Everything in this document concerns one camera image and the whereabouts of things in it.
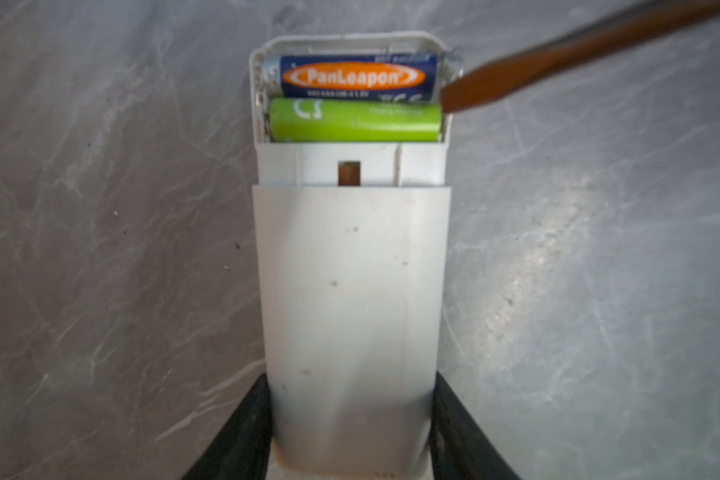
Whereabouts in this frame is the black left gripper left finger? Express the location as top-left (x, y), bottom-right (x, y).
top-left (182, 373), bottom-right (273, 480)

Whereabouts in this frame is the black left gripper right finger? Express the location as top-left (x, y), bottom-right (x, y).
top-left (429, 372), bottom-right (520, 480)

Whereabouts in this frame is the white air conditioner remote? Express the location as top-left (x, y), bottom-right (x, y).
top-left (249, 31), bottom-right (452, 479)

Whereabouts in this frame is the black handled screwdriver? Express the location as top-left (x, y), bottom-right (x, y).
top-left (440, 0), bottom-right (720, 114)

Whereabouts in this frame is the green AAA battery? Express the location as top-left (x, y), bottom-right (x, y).
top-left (268, 98), bottom-right (443, 143)

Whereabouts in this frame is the blue AAA battery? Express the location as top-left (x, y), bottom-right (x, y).
top-left (254, 50), bottom-right (463, 103)

